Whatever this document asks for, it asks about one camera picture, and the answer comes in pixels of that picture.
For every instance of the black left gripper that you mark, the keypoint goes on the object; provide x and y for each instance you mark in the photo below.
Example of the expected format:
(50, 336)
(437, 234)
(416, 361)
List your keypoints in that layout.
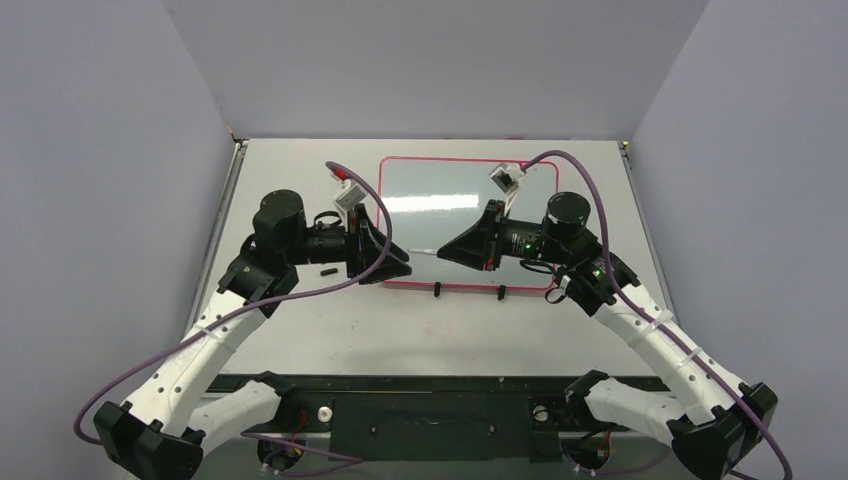
(361, 231)

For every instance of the pink-framed whiteboard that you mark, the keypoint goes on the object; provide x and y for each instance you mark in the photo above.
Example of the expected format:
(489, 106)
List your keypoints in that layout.
(432, 200)

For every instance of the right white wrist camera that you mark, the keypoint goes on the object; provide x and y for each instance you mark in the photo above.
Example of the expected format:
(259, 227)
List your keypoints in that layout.
(508, 177)

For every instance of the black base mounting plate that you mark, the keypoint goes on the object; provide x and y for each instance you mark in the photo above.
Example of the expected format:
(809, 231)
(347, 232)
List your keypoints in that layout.
(529, 418)

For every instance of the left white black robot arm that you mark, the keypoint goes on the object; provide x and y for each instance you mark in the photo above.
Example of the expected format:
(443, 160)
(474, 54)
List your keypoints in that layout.
(161, 430)

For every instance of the black whiteboard marker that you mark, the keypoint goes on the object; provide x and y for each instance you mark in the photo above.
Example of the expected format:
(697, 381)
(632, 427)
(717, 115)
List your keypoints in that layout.
(423, 251)

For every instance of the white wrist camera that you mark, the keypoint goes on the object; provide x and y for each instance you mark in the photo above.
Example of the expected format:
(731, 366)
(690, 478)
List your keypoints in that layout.
(508, 177)
(350, 192)

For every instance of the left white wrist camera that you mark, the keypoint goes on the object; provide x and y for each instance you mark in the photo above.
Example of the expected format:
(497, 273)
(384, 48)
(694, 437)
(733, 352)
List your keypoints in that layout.
(350, 192)

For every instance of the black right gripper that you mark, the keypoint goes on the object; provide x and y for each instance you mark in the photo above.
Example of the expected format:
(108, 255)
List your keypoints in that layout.
(493, 235)

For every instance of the aluminium table frame rail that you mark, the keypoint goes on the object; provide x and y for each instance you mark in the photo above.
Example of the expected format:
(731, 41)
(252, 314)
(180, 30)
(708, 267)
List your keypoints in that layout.
(255, 403)

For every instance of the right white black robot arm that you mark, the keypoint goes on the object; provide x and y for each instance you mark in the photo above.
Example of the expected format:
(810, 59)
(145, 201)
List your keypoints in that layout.
(608, 291)

